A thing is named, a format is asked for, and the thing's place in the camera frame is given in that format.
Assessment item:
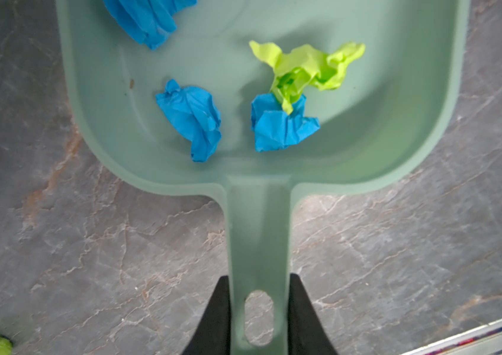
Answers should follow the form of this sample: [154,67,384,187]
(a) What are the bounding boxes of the aluminium front rail frame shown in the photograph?
[403,319,502,355]

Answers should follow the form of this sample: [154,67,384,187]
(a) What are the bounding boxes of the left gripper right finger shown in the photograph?
[287,274,338,355]

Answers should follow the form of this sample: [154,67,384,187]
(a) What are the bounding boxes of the green plastic dustpan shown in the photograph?
[56,1,471,354]

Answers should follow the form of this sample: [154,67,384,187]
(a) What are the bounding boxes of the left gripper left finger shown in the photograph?
[182,276,231,355]

